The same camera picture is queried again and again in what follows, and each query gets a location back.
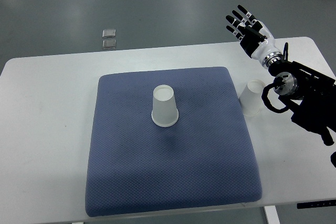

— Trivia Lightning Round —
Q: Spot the metal floor plate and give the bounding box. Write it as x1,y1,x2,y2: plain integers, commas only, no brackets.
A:
102,39,117,50
102,28,116,38

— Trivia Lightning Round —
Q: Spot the black table control panel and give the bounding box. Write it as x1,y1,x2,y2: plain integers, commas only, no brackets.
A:
297,199,336,209

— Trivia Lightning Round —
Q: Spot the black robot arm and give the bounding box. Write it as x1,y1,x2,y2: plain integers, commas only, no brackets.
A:
226,5,335,146

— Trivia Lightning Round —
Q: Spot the blue textured cushion mat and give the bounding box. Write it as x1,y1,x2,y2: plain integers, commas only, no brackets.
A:
85,67,262,217

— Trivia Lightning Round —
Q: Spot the white paper cup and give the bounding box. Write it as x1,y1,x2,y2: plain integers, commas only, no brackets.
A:
151,84,179,127
239,79,265,116

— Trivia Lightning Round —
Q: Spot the lower metal floor plate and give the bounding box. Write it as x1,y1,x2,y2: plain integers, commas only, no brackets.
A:
102,39,117,50

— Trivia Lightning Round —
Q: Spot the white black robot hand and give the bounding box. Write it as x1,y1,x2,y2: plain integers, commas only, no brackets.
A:
226,5,283,66

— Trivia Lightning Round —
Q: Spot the white paper cup on mat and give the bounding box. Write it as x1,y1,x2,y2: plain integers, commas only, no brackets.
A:
151,84,179,127

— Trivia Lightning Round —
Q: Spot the white table leg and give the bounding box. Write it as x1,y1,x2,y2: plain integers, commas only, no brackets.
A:
264,206,280,224

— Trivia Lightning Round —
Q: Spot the upper metal floor plate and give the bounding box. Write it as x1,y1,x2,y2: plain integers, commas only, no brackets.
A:
102,28,116,38

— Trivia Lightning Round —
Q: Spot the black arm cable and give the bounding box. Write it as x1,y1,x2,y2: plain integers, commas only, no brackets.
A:
261,42,289,113

